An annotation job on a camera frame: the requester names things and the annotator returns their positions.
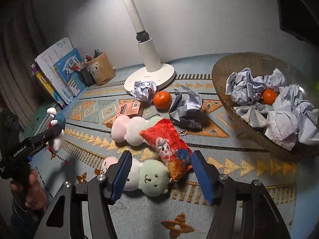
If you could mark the blue cover workbook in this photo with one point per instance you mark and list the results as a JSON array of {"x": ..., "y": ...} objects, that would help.
[{"x": 69, "y": 73}]

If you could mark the yellow purple book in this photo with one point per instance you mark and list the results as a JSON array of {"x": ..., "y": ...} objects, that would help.
[{"x": 43, "y": 82}]

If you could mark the blue patterned woven mat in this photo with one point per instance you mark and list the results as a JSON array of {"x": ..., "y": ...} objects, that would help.
[{"x": 162, "y": 204}]

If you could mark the bunch of ballpoint pens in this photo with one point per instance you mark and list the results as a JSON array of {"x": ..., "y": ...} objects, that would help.
[{"x": 96, "y": 53}]

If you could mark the brown cylinder pen holder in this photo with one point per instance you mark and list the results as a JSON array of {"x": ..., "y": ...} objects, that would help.
[{"x": 101, "y": 68}]

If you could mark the plain three-ball dango plush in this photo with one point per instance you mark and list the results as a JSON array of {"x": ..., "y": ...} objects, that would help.
[{"x": 134, "y": 132}]

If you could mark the bunch of pencils and markers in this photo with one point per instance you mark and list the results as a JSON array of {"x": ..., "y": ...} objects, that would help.
[{"x": 77, "y": 67}]

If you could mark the person's left forearm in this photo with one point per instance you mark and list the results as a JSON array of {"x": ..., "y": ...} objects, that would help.
[{"x": 20, "y": 219}]

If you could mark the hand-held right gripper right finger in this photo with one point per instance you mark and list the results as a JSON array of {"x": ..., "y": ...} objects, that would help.
[{"x": 203, "y": 176}]

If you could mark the small orange card box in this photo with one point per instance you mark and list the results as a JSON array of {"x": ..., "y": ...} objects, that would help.
[{"x": 129, "y": 108}]

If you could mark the dark curtain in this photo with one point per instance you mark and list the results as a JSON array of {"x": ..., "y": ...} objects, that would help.
[{"x": 20, "y": 54}]

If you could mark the bear-faced three-ball dango plush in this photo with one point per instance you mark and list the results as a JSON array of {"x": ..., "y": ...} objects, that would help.
[{"x": 152, "y": 179}]

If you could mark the orange snack packet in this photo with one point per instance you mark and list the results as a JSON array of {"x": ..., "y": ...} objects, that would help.
[{"x": 169, "y": 154}]

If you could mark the white chicken plush red comb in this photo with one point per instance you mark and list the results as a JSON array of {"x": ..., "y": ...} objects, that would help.
[{"x": 56, "y": 143}]

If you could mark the green cover flat book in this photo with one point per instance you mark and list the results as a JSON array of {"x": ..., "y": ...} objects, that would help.
[{"x": 41, "y": 119}]

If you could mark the black mesh pen holder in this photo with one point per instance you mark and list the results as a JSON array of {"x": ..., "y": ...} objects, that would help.
[{"x": 86, "y": 77}]

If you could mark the paper with handwriting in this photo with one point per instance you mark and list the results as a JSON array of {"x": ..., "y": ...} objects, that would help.
[{"x": 281, "y": 129}]

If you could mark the white cover workbook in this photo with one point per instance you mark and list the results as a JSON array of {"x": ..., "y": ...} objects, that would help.
[{"x": 53, "y": 54}]

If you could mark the white desk lamp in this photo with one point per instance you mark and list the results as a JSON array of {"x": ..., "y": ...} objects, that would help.
[{"x": 152, "y": 54}]

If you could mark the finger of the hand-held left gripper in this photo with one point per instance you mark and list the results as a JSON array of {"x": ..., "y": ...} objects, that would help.
[
  {"x": 59, "y": 120},
  {"x": 51, "y": 131}
]

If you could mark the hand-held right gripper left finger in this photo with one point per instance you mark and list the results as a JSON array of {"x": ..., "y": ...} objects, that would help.
[{"x": 122, "y": 176}]

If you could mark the orange tangerine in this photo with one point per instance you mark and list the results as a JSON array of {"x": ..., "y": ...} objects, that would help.
[
  {"x": 270, "y": 96},
  {"x": 162, "y": 100}
]

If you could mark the person's left hand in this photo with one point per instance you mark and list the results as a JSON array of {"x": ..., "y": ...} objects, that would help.
[{"x": 32, "y": 189}]

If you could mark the grey white paper ball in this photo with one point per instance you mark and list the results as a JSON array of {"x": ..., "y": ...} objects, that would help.
[{"x": 187, "y": 109}]

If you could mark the brown woven basket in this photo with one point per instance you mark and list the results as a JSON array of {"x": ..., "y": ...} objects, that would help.
[{"x": 249, "y": 61}]

